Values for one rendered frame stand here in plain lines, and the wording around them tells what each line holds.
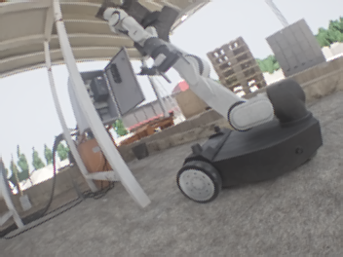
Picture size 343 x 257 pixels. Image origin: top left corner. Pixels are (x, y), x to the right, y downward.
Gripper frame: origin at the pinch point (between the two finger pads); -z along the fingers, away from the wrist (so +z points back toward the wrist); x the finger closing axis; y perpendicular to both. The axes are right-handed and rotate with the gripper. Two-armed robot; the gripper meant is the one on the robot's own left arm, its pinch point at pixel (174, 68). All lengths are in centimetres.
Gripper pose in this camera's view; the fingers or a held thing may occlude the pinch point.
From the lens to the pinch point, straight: 59.8
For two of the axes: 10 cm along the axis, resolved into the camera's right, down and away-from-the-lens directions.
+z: -5.8, -7.9, 1.8
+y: -4.8, 1.6, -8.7
